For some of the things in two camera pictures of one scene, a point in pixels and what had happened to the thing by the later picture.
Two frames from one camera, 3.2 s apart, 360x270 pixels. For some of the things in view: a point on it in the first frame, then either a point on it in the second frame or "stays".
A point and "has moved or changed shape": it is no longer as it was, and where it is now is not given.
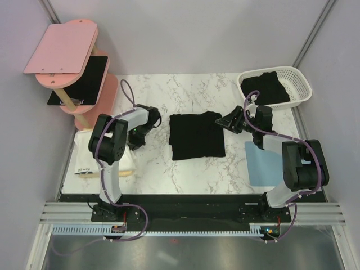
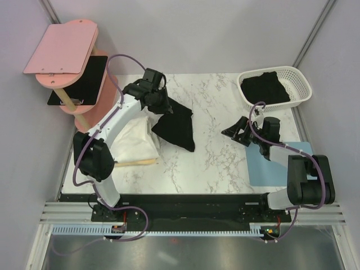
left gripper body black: x=136 y=137 -> x=160 y=103
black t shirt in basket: x=271 y=90 stays
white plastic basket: x=292 y=80 stays
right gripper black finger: x=234 y=120 -> x=240 y=131
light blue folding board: x=265 y=167 stays
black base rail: x=234 y=207 stays
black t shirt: x=196 y=135 has moved or changed shape
